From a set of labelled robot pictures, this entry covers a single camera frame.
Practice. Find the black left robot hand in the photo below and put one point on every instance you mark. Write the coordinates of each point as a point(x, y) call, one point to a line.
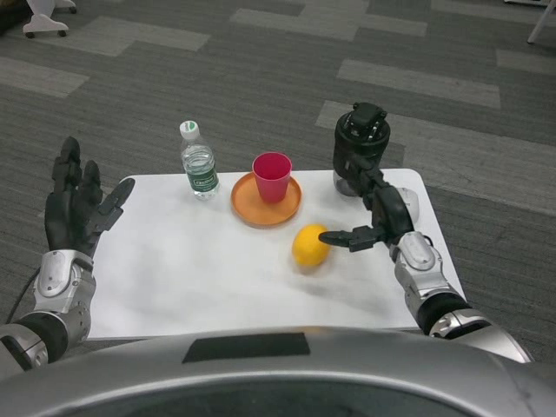
point(69, 217)

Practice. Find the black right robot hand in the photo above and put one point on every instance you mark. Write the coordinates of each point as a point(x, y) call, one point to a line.
point(391, 213)

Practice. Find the yellow lemon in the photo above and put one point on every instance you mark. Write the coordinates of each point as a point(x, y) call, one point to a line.
point(306, 249)

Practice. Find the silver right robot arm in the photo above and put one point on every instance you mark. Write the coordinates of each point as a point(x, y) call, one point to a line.
point(423, 273)

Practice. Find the pink plastic cup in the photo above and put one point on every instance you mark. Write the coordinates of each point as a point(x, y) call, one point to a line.
point(273, 182)

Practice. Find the clear plastic water bottle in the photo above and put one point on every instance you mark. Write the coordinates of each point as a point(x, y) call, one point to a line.
point(202, 169)

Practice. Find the orange round plate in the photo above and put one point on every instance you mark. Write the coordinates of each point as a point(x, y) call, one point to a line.
point(247, 208)

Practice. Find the silver robot chest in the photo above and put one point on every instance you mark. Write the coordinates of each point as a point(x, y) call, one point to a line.
point(304, 382)

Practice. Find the white caster foot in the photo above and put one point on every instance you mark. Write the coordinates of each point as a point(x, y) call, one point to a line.
point(43, 19)

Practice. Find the white desk leg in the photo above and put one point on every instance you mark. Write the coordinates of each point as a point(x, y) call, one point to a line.
point(540, 21)

